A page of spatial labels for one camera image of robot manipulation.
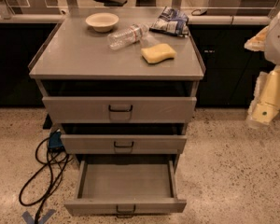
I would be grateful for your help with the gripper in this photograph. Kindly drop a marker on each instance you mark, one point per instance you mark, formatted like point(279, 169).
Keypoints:
point(278, 36)

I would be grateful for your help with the grey bottom drawer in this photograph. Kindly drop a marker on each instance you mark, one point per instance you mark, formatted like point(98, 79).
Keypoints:
point(125, 185)

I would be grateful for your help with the grey drawer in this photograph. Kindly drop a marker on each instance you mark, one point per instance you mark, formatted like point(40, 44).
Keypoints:
point(105, 101)
point(121, 138)
point(125, 185)

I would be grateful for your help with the grey drawer cabinet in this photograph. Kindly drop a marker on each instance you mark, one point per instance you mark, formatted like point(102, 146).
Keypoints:
point(77, 52)

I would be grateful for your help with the grey top drawer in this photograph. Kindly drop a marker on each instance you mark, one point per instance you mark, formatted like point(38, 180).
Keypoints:
point(105, 101)

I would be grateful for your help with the grey middle drawer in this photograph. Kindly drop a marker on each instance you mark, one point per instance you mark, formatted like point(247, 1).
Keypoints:
point(121, 138)

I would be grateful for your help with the yellow sponge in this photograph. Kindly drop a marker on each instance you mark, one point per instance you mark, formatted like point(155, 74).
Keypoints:
point(158, 53)

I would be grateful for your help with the blue white snack bag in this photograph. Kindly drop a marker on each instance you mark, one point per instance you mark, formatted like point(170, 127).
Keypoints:
point(171, 22)

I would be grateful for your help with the clear plastic water bottle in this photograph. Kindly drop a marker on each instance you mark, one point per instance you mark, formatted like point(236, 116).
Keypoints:
point(125, 37)

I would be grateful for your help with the white bowl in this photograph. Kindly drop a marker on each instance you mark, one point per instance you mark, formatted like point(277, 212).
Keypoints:
point(102, 22)

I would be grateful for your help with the black office chair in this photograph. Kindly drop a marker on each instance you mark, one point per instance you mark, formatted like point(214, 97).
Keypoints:
point(112, 3)

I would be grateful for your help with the blue power box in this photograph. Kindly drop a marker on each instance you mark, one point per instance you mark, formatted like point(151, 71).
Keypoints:
point(55, 143)

